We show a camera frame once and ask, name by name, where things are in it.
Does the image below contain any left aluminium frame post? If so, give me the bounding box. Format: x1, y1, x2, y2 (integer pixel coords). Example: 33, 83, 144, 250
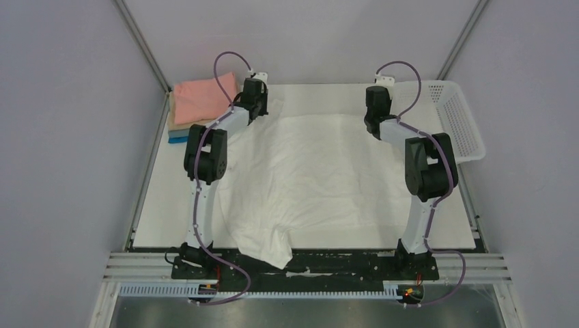
112, 0, 171, 94

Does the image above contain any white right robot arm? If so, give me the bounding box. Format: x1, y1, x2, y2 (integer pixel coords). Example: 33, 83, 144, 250
364, 85, 457, 279

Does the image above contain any white slotted cable duct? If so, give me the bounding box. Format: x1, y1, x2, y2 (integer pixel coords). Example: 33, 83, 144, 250
119, 283, 402, 301

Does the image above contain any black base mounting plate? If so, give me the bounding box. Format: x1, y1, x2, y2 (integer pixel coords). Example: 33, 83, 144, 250
170, 247, 440, 292

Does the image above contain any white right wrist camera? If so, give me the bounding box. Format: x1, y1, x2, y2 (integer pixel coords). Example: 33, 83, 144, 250
375, 74, 395, 87

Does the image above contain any right aluminium frame post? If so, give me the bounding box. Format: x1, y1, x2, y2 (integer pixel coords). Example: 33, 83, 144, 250
436, 0, 490, 80

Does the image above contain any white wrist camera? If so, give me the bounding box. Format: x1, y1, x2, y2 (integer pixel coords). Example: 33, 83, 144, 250
249, 70, 268, 83
375, 74, 395, 87

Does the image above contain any folded grey-blue t shirt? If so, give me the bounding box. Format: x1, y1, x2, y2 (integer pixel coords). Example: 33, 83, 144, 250
168, 128, 189, 139

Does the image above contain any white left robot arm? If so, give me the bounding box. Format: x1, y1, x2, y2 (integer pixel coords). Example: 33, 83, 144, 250
172, 73, 268, 279

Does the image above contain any aluminium frame post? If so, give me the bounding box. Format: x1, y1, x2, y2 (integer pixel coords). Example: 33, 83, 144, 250
112, 0, 171, 94
436, 0, 490, 80

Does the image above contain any white perforated plastic basket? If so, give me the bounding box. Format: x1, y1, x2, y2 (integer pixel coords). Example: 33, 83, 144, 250
390, 80, 486, 163

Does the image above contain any white t shirt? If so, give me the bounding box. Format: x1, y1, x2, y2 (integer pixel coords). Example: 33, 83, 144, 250
212, 101, 410, 267

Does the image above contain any folded bright blue t shirt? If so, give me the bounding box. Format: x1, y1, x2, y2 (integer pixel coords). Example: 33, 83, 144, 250
168, 137, 188, 144

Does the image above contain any folded beige t shirt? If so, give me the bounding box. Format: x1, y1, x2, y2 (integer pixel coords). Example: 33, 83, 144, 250
167, 92, 212, 132

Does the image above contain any folded pink t shirt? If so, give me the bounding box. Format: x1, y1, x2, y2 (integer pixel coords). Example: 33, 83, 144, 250
173, 72, 239, 124

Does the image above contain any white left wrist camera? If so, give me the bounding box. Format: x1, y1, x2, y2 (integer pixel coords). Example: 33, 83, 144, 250
249, 70, 268, 83

